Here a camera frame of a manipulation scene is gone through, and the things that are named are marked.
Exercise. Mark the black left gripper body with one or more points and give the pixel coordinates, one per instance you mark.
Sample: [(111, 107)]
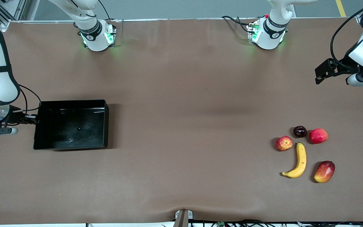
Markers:
[(345, 65)]

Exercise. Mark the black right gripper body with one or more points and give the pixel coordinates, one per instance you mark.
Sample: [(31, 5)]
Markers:
[(15, 118)]

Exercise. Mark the black plastic tray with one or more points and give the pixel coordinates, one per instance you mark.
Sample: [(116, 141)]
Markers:
[(74, 126)]

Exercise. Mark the red yellow striped apple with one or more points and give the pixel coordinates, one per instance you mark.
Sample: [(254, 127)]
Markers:
[(284, 143)]

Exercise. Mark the yellow banana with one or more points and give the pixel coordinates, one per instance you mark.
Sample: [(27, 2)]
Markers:
[(301, 157)]

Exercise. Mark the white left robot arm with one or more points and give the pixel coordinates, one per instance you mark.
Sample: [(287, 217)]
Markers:
[(269, 36)]

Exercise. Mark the dark purple plum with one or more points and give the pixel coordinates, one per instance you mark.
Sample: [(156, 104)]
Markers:
[(299, 131)]

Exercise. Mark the red peach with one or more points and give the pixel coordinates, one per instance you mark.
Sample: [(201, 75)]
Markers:
[(318, 136)]

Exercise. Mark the red yellow mango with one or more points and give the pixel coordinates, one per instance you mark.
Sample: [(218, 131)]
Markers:
[(324, 171)]

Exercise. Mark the large table cover sheet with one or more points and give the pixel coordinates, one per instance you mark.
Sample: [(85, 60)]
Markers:
[(169, 173)]

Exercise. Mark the metal table edge clamp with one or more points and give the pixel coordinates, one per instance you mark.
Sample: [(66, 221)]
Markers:
[(183, 217)]

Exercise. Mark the aluminium frame with stacked profiles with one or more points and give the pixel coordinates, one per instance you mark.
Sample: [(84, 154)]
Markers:
[(11, 12)]

